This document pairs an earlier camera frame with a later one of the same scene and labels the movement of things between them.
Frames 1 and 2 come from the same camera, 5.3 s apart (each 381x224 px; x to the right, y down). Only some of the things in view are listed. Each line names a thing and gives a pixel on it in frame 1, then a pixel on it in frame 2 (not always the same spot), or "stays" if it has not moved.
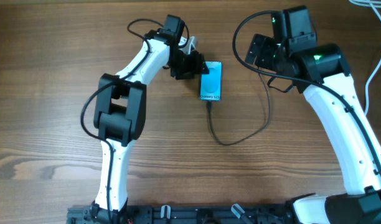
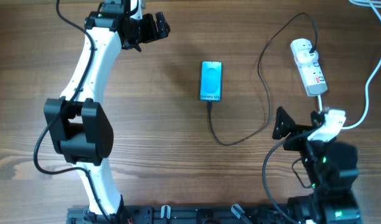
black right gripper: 257,49 → 297,133
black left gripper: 195,68 → 152,33
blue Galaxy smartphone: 210,88 stays
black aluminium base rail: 191,214 stays
